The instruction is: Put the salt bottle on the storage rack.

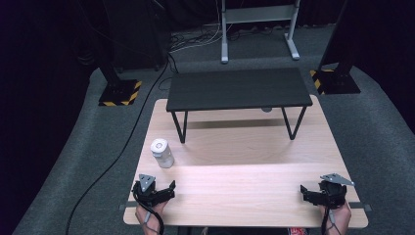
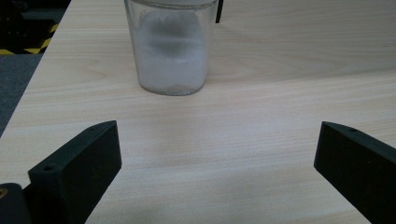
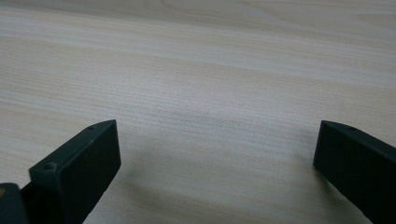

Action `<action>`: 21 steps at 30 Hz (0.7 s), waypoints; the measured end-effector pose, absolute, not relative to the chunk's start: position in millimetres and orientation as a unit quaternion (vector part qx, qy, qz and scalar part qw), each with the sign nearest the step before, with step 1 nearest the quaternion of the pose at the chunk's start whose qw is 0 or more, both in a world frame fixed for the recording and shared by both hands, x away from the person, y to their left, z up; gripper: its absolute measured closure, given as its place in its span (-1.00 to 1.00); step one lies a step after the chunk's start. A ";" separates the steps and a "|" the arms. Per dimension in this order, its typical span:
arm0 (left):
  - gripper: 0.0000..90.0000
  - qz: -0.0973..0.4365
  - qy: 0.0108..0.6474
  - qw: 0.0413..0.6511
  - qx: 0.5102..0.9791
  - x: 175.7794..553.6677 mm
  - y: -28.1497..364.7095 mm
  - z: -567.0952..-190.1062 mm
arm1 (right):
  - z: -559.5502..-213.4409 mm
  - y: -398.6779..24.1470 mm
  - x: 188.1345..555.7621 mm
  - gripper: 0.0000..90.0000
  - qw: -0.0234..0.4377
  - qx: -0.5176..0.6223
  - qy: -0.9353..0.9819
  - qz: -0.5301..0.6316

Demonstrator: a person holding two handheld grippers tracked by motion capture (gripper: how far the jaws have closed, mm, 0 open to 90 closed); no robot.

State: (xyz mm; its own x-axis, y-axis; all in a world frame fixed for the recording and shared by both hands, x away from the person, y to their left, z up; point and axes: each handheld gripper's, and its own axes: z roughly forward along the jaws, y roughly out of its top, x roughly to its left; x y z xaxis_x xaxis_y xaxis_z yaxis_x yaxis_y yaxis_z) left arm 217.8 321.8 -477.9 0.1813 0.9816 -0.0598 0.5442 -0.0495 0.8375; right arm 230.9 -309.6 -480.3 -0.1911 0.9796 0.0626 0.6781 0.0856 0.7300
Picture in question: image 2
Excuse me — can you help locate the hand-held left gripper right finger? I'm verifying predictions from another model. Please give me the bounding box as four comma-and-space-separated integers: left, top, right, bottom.
313, 120, 396, 224

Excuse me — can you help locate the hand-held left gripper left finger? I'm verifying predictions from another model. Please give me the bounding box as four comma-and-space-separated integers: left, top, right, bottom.
23, 119, 122, 224

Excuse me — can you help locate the thin black object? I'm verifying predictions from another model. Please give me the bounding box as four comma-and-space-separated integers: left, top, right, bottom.
215, 0, 224, 24

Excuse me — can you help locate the clear glass jar white powder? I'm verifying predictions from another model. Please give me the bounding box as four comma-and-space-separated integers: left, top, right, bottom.
123, 0, 219, 96

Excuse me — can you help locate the black yellow striped floor tape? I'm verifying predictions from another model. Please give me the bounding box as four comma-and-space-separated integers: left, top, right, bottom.
0, 22, 60, 56

